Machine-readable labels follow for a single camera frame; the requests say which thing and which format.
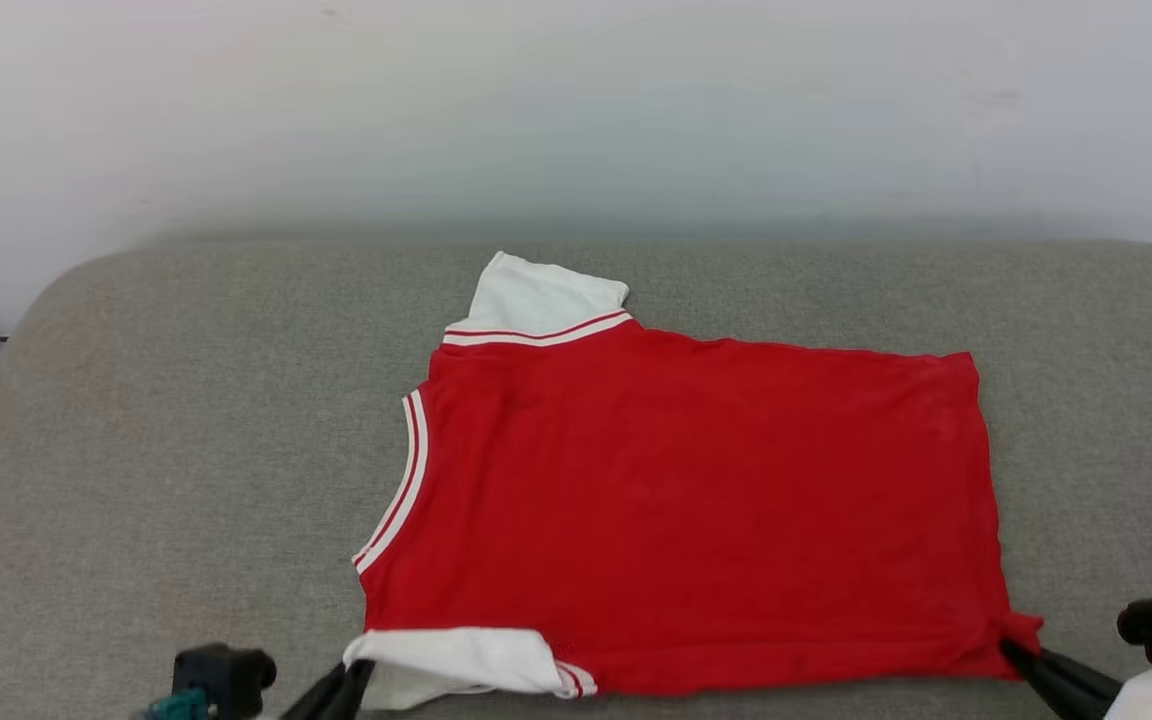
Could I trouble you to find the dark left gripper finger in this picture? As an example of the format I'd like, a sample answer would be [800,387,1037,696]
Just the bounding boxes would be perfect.
[334,658,378,720]
[280,663,350,720]

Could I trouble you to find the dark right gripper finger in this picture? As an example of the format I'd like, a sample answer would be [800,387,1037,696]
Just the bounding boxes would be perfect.
[997,640,1089,720]
[1019,643,1124,715]

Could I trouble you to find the red and white basketball jersey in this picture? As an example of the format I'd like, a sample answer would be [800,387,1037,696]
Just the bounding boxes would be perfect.
[343,250,1045,711]

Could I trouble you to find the grey fabric sofa cushion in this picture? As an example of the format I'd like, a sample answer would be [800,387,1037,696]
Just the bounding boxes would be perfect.
[0,238,1152,720]

